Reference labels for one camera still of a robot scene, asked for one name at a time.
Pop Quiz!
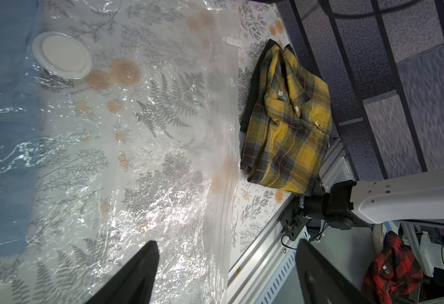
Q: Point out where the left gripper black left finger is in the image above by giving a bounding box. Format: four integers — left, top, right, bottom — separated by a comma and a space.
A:
87, 241, 159, 304

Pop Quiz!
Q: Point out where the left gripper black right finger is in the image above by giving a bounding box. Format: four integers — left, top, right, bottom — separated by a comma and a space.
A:
295, 239, 370, 304

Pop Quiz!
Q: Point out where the yellow black plaid shirt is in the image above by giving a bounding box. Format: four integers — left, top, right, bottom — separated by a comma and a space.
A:
240, 46, 332, 196

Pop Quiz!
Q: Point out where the clear plastic vacuum bag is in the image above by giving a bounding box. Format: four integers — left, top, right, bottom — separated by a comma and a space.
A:
0, 1, 239, 303

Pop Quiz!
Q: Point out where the light blue shirt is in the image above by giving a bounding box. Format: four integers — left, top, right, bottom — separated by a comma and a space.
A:
0, 1, 43, 257

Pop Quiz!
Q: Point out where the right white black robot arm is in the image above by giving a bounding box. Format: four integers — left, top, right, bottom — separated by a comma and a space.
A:
300, 169, 444, 230

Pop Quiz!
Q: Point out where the white vacuum bag valve cap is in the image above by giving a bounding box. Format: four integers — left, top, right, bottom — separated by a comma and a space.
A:
32, 31, 92, 80

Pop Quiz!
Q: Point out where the red black plaid cloth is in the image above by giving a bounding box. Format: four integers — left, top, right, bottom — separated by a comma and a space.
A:
362, 232, 424, 304

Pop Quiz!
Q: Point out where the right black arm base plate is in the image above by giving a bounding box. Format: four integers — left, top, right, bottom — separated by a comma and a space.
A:
278, 206, 311, 241

